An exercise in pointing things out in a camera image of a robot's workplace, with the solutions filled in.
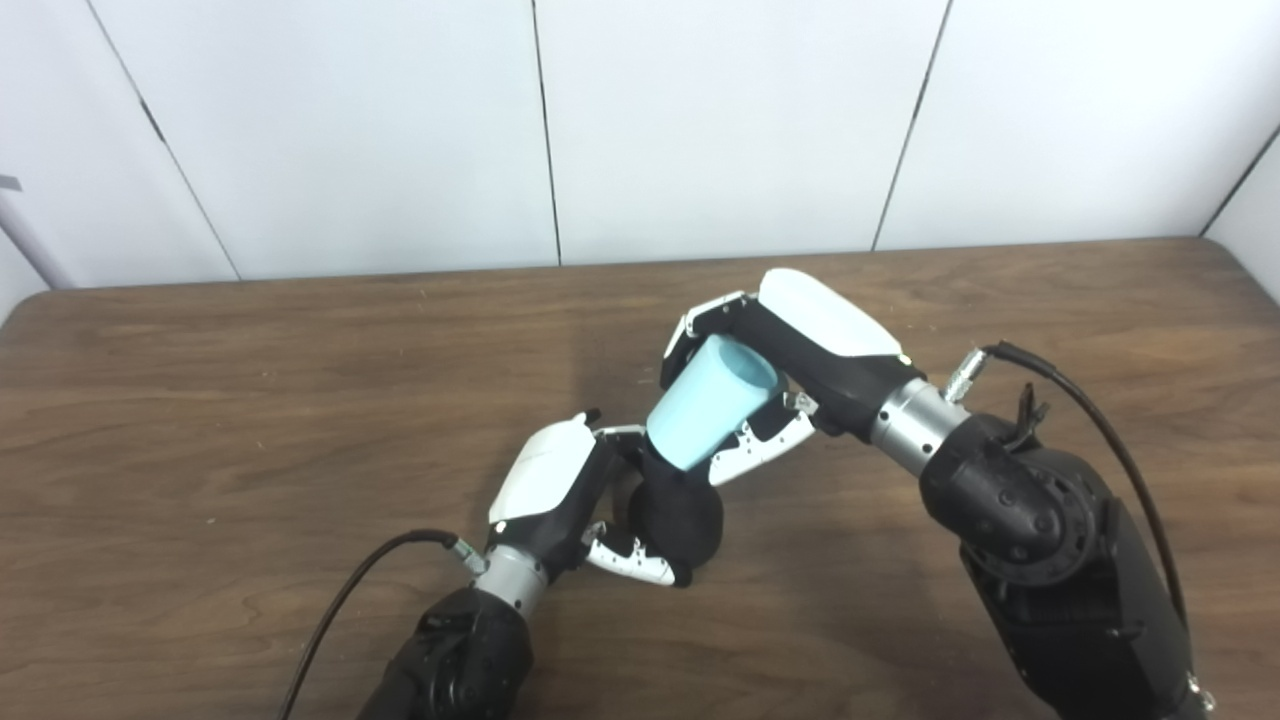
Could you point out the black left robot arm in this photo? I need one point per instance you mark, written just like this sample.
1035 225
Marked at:
460 650

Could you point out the black nozzle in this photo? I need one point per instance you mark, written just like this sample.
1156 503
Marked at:
680 515

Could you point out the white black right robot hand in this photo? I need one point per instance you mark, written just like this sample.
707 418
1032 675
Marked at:
830 340

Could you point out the white corner post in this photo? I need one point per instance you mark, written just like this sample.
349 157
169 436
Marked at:
35 245

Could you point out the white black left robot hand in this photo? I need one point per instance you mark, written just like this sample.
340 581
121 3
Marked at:
545 480

